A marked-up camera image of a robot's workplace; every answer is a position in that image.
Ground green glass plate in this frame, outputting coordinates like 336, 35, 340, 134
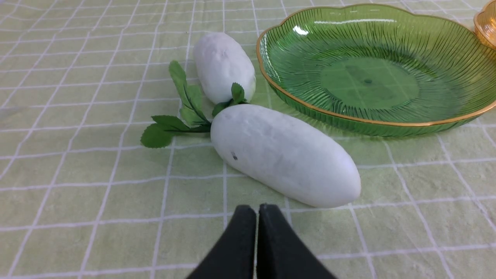
256, 3, 496, 137

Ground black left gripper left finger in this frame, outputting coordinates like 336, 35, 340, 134
187, 205, 257, 279

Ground white radish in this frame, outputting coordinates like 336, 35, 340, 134
194, 32, 257, 104
140, 60, 362, 208

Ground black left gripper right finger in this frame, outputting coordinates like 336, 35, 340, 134
256, 203, 336, 279

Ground amber glass plate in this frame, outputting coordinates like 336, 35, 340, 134
474, 0, 496, 50

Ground green checkered tablecloth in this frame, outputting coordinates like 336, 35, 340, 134
0, 0, 496, 279

